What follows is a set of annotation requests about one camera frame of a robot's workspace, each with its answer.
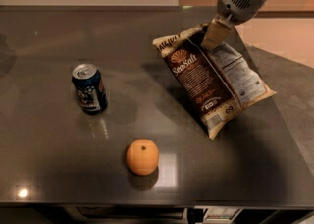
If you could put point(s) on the orange fruit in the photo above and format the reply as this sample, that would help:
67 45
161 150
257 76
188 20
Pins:
142 157

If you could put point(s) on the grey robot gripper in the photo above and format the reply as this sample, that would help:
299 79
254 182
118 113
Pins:
237 5

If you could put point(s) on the blue soda can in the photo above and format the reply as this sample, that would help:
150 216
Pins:
90 89

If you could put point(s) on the brown sea salt chip bag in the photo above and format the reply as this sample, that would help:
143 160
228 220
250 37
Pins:
219 83

